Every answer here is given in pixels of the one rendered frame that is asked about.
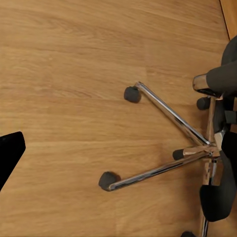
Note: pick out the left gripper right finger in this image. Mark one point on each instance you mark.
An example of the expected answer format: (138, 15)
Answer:
(229, 147)

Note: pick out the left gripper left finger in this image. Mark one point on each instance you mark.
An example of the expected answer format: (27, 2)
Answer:
(12, 147)

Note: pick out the swivel chair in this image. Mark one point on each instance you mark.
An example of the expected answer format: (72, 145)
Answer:
(220, 84)

